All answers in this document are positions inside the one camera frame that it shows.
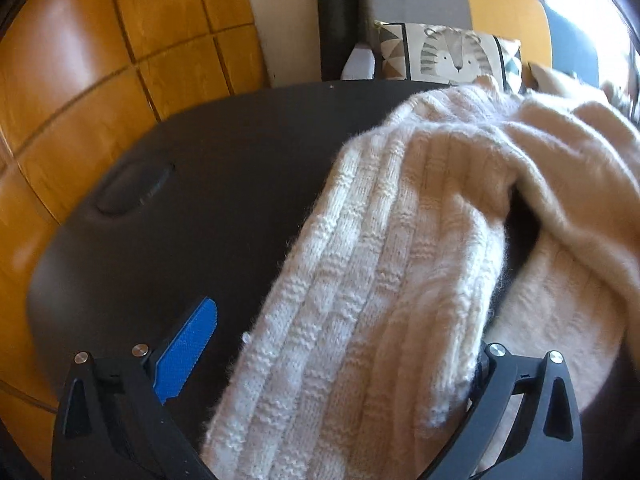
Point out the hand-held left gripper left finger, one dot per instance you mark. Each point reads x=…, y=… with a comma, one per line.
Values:
x=187, y=345

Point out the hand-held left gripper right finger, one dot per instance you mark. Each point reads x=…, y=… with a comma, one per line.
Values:
x=494, y=365

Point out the cream knit sweater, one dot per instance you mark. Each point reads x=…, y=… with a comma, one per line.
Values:
x=375, y=270

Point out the deer print pillow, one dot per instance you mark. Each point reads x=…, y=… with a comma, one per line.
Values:
x=547, y=76

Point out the wooden wardrobe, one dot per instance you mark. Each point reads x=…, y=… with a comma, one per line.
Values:
x=100, y=60

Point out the tiger print pillow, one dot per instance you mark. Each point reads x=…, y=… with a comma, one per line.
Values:
x=450, y=55

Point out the black rolled mat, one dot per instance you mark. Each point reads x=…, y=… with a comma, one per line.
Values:
x=337, y=15

